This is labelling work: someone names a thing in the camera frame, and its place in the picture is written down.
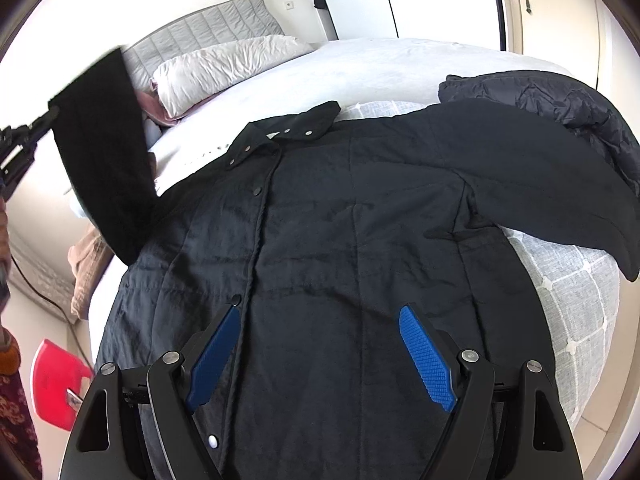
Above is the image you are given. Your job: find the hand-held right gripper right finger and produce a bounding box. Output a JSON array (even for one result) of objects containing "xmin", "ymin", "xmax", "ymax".
[{"xmin": 397, "ymin": 303, "xmax": 583, "ymax": 480}]

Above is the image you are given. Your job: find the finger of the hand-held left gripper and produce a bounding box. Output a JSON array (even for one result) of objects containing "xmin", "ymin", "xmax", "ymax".
[{"xmin": 24, "ymin": 104, "xmax": 61, "ymax": 135}]

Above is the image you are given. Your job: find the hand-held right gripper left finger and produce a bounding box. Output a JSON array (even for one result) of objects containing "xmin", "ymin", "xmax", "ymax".
[{"xmin": 59, "ymin": 304, "xmax": 242, "ymax": 480}]

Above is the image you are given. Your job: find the black coat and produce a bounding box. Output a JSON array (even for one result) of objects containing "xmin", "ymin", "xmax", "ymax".
[{"xmin": 50, "ymin": 46, "xmax": 640, "ymax": 480}]

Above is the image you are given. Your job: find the pink cloth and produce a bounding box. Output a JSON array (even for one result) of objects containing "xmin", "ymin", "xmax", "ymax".
[{"xmin": 136, "ymin": 87, "xmax": 186, "ymax": 128}]

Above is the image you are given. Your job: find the brown cloth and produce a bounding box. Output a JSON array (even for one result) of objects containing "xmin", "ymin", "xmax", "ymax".
[{"xmin": 67, "ymin": 225, "xmax": 116, "ymax": 323}]

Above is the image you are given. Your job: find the red plastic chair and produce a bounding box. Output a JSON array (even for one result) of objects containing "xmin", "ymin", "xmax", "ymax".
[{"xmin": 30, "ymin": 339, "xmax": 96, "ymax": 431}]

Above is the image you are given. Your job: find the grey quilted pillow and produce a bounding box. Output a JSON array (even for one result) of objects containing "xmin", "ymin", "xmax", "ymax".
[{"xmin": 122, "ymin": 0, "xmax": 286, "ymax": 91}]

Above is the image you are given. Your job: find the white pillow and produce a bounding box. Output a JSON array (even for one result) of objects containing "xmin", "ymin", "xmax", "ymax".
[{"xmin": 151, "ymin": 35, "xmax": 316, "ymax": 118}]

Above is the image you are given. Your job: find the person's patterned clothing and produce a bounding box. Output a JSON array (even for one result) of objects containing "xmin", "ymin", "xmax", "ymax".
[{"xmin": 0, "ymin": 330, "xmax": 43, "ymax": 480}]

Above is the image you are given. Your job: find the dark quilted puffer jacket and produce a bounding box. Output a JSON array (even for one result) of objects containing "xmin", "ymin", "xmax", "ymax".
[{"xmin": 438, "ymin": 71, "xmax": 640, "ymax": 186}]

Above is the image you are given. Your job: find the bed with white sheet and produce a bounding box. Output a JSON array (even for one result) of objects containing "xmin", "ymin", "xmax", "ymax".
[{"xmin": 67, "ymin": 37, "xmax": 631, "ymax": 431}]

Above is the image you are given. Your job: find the white wardrobe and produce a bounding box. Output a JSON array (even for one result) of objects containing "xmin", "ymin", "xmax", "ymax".
[{"xmin": 307, "ymin": 0, "xmax": 506, "ymax": 53}]

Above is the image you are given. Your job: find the white door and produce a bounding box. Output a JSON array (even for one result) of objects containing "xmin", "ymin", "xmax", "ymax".
[{"xmin": 492, "ymin": 0, "xmax": 601, "ymax": 61}]

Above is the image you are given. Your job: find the black cable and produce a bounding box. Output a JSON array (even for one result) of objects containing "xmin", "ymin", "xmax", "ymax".
[{"xmin": 10, "ymin": 255, "xmax": 96, "ymax": 366}]

